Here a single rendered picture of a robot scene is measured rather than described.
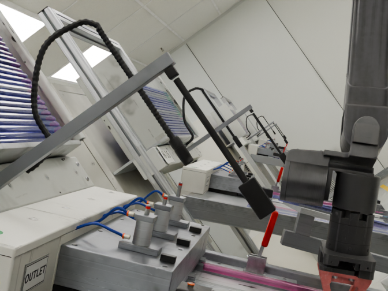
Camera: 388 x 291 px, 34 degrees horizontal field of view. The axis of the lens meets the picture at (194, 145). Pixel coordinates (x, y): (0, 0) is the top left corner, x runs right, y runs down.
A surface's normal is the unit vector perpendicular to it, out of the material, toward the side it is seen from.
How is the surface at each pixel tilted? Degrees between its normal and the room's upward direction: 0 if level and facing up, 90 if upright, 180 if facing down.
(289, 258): 90
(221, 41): 90
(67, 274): 90
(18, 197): 90
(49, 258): 136
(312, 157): 77
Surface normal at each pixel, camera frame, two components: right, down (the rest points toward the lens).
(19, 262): 0.97, 0.20
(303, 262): -0.15, 0.02
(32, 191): 0.81, -0.56
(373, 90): -0.09, -0.26
